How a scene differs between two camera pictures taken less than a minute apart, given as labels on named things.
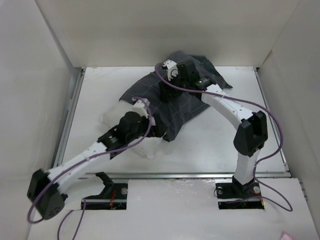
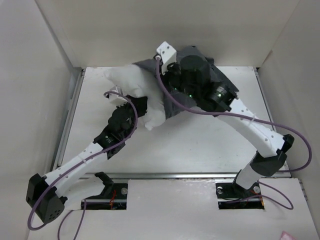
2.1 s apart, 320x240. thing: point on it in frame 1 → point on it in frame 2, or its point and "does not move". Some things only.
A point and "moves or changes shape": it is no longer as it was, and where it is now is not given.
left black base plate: (113, 196) does not move
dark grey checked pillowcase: (168, 114) moves or changes shape
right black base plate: (234, 196) does not move
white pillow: (149, 146) → (138, 81)
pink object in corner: (285, 236) does not move
